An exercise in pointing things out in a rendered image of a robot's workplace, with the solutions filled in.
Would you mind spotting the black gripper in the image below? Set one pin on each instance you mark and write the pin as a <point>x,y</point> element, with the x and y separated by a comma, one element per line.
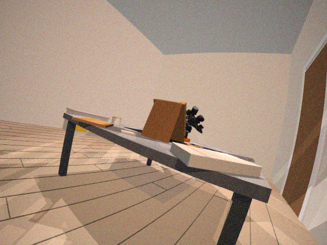
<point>194,123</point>

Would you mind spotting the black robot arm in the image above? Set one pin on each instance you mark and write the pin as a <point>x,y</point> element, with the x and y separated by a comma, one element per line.
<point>190,113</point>

